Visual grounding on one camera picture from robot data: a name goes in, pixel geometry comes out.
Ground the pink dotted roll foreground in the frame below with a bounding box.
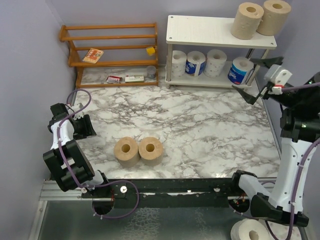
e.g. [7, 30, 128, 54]
[268, 222, 302, 240]

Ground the plain white roll foreground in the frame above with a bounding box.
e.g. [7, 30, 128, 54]
[230, 219, 270, 240]

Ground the pink dotted roll back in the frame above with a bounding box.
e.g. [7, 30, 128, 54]
[204, 49, 227, 78]

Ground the blue Tempo roll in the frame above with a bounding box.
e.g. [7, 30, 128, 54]
[227, 56, 254, 85]

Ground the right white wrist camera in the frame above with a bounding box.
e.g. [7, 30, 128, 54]
[263, 64, 293, 95]

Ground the white green flat box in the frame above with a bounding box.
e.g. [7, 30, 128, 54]
[124, 74, 145, 83]

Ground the small grey cup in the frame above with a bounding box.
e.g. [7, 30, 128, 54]
[146, 65, 157, 79]

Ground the brown wooden rack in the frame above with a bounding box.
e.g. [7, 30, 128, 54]
[58, 22, 159, 89]

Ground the red white small box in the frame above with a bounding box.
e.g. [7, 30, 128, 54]
[106, 75, 122, 84]

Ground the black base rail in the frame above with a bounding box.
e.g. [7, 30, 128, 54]
[81, 178, 250, 216]

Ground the orange patterned booklet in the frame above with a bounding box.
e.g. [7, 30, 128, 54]
[82, 48, 104, 64]

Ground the yellow cube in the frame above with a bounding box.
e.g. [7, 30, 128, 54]
[145, 46, 156, 56]

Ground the pink dotted roll front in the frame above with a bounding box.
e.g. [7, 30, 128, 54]
[171, 50, 187, 77]

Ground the white two-tier shelf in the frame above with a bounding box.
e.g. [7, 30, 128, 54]
[165, 15, 277, 88]

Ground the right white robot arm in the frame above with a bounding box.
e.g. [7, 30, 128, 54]
[229, 57, 320, 227]

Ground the pink dotted roll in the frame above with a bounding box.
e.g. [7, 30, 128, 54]
[171, 50, 187, 77]
[204, 49, 227, 78]

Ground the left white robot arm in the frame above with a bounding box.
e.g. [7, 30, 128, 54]
[43, 103, 111, 198]

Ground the brown paper roll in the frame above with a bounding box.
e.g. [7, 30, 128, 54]
[138, 137, 164, 167]
[256, 0, 292, 36]
[113, 136, 140, 168]
[230, 2, 264, 40]

